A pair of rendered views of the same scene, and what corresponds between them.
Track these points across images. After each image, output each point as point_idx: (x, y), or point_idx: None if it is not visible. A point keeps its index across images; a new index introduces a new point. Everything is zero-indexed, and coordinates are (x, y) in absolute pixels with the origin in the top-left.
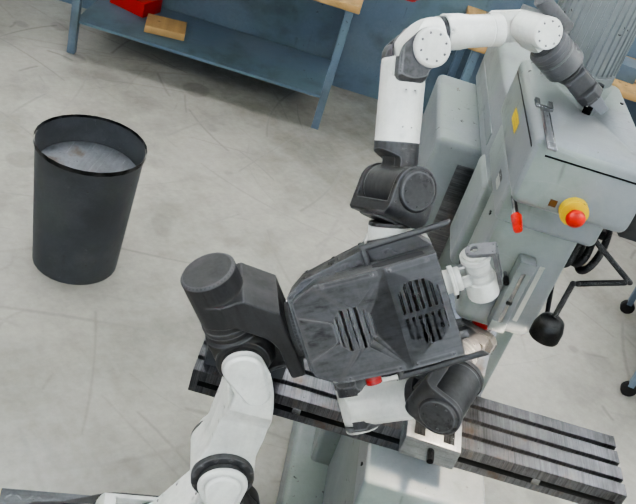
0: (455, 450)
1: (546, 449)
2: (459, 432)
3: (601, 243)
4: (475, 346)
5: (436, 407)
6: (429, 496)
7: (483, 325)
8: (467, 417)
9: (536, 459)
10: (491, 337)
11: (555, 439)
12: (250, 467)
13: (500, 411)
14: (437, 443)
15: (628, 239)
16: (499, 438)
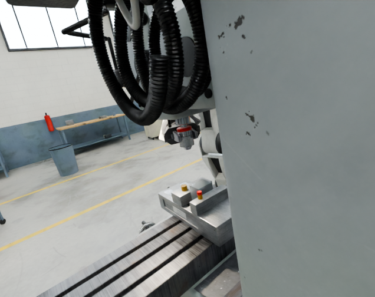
0: (161, 191)
1: (111, 274)
2: (167, 197)
3: (103, 34)
4: (167, 121)
5: None
6: (167, 217)
7: (179, 126)
8: (183, 235)
9: (115, 257)
10: (167, 128)
11: (105, 293)
12: (200, 137)
13: (168, 264)
14: (171, 187)
15: (51, 7)
16: (151, 244)
